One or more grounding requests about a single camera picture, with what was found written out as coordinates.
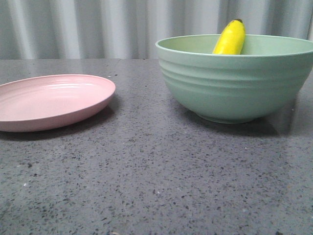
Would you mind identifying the yellow banana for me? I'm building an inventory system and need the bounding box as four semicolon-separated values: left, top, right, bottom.
212;19;246;55

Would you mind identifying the green bowl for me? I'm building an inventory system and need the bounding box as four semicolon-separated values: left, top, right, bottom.
156;34;313;123

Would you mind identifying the pink plate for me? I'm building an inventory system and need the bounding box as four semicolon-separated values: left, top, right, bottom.
0;74;116;132

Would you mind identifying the white curtain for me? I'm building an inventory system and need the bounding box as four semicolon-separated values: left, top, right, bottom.
0;0;313;59

